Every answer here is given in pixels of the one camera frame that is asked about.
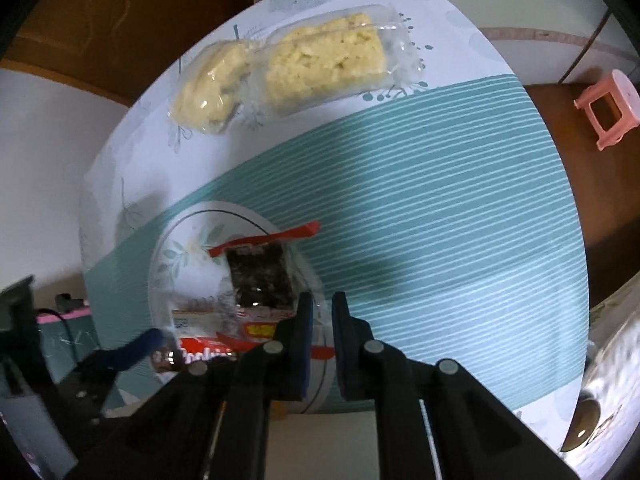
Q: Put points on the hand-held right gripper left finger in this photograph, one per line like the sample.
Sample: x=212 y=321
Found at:
x=305 y=340

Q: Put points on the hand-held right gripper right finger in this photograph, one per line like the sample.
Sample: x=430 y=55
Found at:
x=341 y=340

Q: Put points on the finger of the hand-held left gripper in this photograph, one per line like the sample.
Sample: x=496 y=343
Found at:
x=145 y=344

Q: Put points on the red snack packet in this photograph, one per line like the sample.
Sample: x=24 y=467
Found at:
x=200 y=350

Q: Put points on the clear nut snack packet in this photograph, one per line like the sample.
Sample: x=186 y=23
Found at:
x=200 y=317

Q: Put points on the dark snack clear packet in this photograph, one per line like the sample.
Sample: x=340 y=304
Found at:
x=260 y=280

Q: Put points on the white floral round plate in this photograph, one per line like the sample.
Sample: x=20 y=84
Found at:
x=190 y=250

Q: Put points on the yellow round puffs packet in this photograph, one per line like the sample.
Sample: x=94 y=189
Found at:
x=210 y=90

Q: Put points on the yellow crispy bar packet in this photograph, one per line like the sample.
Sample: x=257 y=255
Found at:
x=320 y=65

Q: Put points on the black easel knob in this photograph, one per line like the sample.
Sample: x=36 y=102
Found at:
x=72 y=301

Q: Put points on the teal and white printed tablecloth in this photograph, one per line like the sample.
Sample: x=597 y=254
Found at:
x=425 y=210

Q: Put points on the pink plastic stool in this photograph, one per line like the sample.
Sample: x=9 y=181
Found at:
x=620 y=90

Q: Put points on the white floral wardrobe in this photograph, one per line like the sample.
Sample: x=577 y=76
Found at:
x=525 y=0

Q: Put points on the green chalkboard pink frame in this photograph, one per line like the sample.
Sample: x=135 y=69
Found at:
x=75 y=335

